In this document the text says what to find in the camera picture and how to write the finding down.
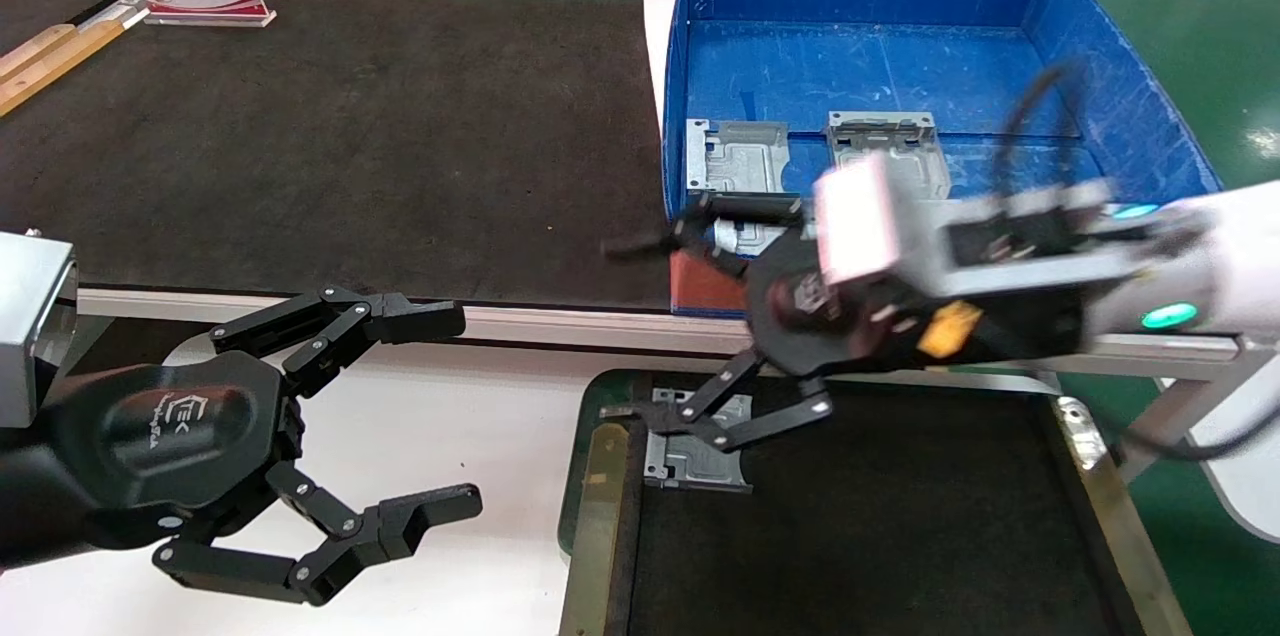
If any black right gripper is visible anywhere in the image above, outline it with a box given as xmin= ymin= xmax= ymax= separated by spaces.
xmin=600 ymin=193 xmax=903 ymax=455

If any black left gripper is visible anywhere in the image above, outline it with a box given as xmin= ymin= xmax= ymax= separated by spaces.
xmin=45 ymin=286 xmax=484 ymax=607

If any brass tray edge strip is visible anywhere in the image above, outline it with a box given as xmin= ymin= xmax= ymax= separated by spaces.
xmin=560 ymin=423 xmax=629 ymax=636
xmin=1053 ymin=394 xmax=1197 ymax=636

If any black table mat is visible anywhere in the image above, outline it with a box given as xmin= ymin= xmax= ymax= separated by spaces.
xmin=0 ymin=0 xmax=676 ymax=309

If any blue corrugated plastic box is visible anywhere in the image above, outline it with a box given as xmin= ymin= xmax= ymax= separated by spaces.
xmin=661 ymin=0 xmax=1224 ymax=320

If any white sheet under box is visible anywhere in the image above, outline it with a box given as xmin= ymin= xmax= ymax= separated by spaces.
xmin=642 ymin=0 xmax=689 ymax=107

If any white table leg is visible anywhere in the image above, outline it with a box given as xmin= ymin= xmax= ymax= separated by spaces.
xmin=1110 ymin=356 xmax=1280 ymax=483

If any wooden strip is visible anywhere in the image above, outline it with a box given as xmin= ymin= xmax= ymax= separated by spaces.
xmin=0 ymin=19 xmax=126 ymax=117

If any white rounded platform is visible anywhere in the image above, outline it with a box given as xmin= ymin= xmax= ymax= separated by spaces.
xmin=1158 ymin=356 xmax=1280 ymax=545

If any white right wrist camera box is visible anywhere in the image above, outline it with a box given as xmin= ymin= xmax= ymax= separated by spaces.
xmin=811 ymin=152 xmax=1151 ymax=300

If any aluminium table edge rail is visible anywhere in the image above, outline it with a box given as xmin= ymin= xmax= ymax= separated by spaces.
xmin=75 ymin=288 xmax=1251 ymax=380

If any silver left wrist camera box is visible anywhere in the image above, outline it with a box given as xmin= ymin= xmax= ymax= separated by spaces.
xmin=0 ymin=231 xmax=79 ymax=429

